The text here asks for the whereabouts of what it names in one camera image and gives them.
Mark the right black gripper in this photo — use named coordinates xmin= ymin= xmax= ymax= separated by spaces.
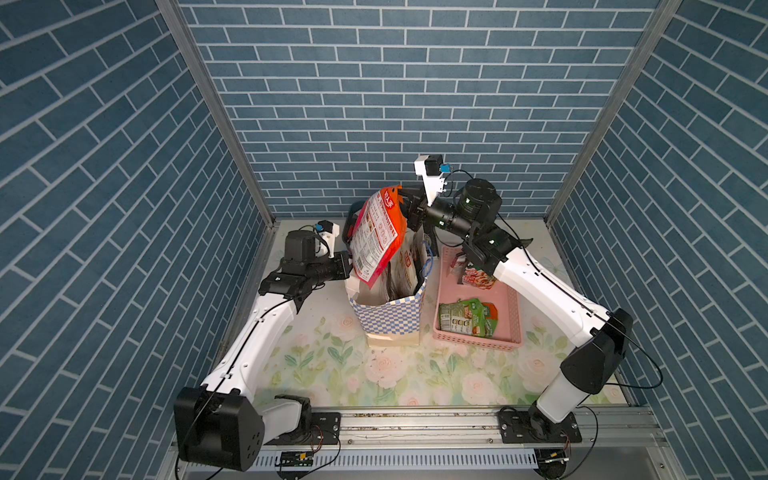
xmin=387 ymin=190 xmax=476 ymax=247

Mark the orange seasoning packet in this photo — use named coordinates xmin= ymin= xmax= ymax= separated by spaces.
xmin=350 ymin=186 xmax=407 ymax=288

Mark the blue checkered paper bag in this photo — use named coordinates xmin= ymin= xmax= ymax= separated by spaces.
xmin=345 ymin=235 xmax=434 ymax=348

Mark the green small sachet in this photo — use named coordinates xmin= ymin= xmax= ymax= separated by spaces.
xmin=438 ymin=298 xmax=498 ymax=338

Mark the pink plastic basket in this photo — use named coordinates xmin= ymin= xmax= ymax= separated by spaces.
xmin=433 ymin=246 xmax=523 ymax=351

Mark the dark red fish seasoning packet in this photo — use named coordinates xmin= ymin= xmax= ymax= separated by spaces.
xmin=385 ymin=230 xmax=428 ymax=300

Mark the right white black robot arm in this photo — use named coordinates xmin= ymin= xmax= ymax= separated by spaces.
xmin=398 ymin=178 xmax=635 ymax=430

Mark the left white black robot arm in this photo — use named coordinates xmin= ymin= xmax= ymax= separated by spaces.
xmin=173 ymin=221 xmax=352 ymax=472

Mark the green circuit board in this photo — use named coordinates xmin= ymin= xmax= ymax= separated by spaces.
xmin=276 ymin=451 xmax=315 ymax=470

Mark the right circuit board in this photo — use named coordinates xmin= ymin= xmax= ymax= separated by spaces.
xmin=534 ymin=449 xmax=570 ymax=480

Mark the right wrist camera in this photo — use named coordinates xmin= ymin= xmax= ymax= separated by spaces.
xmin=414 ymin=155 xmax=451 ymax=206

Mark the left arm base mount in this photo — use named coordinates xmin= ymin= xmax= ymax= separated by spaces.
xmin=269 ymin=411 xmax=342 ymax=447

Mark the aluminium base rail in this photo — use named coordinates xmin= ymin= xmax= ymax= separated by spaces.
xmin=251 ymin=406 xmax=667 ymax=452

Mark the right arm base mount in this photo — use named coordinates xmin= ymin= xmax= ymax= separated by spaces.
xmin=496 ymin=405 xmax=583 ymax=445

